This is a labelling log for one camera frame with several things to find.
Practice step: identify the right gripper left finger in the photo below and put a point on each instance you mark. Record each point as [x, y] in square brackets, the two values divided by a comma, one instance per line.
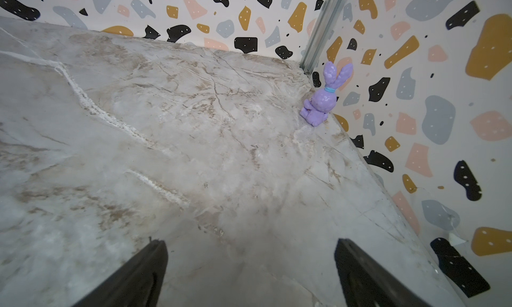
[137, 283]

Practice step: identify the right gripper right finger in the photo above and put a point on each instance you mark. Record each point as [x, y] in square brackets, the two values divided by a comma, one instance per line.
[366, 283]

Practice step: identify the small purple toy figure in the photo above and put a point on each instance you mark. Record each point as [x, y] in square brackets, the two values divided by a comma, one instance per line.
[316, 109]

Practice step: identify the aluminium corner frame post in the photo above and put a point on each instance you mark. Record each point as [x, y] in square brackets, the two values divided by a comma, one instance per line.
[326, 21]

